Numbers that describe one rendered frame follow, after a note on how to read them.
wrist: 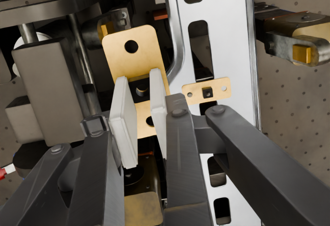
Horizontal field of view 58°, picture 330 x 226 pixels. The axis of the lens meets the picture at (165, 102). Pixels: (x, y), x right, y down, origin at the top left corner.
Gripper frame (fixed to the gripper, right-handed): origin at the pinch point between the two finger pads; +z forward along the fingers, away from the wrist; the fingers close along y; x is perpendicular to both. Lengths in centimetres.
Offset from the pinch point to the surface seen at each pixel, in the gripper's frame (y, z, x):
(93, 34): -5.5, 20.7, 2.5
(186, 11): 7.5, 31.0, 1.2
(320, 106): 45, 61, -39
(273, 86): 31, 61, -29
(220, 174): 8.0, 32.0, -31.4
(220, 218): 6, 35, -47
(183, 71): 5.1, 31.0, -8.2
